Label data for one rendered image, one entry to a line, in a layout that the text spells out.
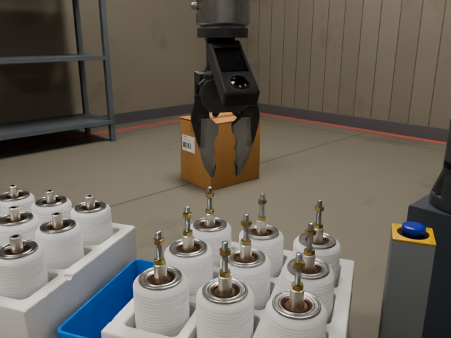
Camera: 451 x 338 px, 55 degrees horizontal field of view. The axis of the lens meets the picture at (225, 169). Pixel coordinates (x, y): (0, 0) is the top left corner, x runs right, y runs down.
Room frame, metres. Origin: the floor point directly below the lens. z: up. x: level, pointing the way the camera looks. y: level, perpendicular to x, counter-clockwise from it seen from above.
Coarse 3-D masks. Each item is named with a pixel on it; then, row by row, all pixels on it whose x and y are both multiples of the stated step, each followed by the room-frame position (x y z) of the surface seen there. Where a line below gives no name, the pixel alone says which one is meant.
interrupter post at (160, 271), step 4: (164, 264) 0.65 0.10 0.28; (156, 268) 0.65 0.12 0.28; (160, 268) 0.65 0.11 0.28; (164, 268) 0.65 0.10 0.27; (156, 272) 0.65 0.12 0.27; (160, 272) 0.65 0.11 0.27; (164, 272) 0.65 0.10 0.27; (156, 276) 0.65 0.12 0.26; (160, 276) 0.65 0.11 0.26; (164, 276) 0.65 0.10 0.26; (156, 280) 0.65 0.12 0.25; (160, 280) 0.65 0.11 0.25; (164, 280) 0.65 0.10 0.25
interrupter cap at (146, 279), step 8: (144, 272) 0.67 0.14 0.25; (152, 272) 0.67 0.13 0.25; (168, 272) 0.67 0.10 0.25; (176, 272) 0.67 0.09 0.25; (144, 280) 0.65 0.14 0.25; (152, 280) 0.65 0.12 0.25; (168, 280) 0.65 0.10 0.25; (176, 280) 0.65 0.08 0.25; (152, 288) 0.62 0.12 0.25; (160, 288) 0.62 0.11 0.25; (168, 288) 0.63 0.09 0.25
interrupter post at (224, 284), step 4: (220, 276) 0.61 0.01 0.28; (220, 280) 0.61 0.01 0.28; (224, 280) 0.61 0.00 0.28; (228, 280) 0.61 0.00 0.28; (220, 284) 0.61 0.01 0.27; (224, 284) 0.61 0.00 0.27; (228, 284) 0.61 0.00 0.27; (220, 288) 0.61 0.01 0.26; (224, 288) 0.61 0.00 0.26; (228, 288) 0.61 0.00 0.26; (220, 292) 0.61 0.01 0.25; (224, 292) 0.61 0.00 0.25; (228, 292) 0.61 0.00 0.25
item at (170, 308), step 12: (144, 288) 0.63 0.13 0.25; (180, 288) 0.63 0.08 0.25; (144, 300) 0.62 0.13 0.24; (156, 300) 0.61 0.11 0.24; (168, 300) 0.61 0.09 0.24; (180, 300) 0.63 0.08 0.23; (144, 312) 0.62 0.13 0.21; (156, 312) 0.61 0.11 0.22; (168, 312) 0.61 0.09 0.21; (180, 312) 0.63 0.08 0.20; (144, 324) 0.62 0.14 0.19; (156, 324) 0.61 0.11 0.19; (168, 324) 0.61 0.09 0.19; (180, 324) 0.63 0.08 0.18; (168, 336) 0.61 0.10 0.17
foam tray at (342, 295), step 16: (288, 256) 0.87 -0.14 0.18; (352, 272) 0.80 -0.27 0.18; (272, 288) 0.76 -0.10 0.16; (336, 288) 0.74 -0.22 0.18; (128, 304) 0.69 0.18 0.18; (192, 304) 0.69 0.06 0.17; (336, 304) 0.69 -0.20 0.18; (112, 320) 0.65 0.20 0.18; (128, 320) 0.65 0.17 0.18; (192, 320) 0.64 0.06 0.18; (256, 320) 0.65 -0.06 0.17; (336, 320) 0.64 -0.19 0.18; (112, 336) 0.60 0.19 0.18; (128, 336) 0.60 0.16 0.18; (144, 336) 0.60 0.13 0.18; (160, 336) 0.60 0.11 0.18; (176, 336) 0.60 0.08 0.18; (192, 336) 0.61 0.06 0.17; (256, 336) 0.60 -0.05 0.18; (336, 336) 0.60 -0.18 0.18
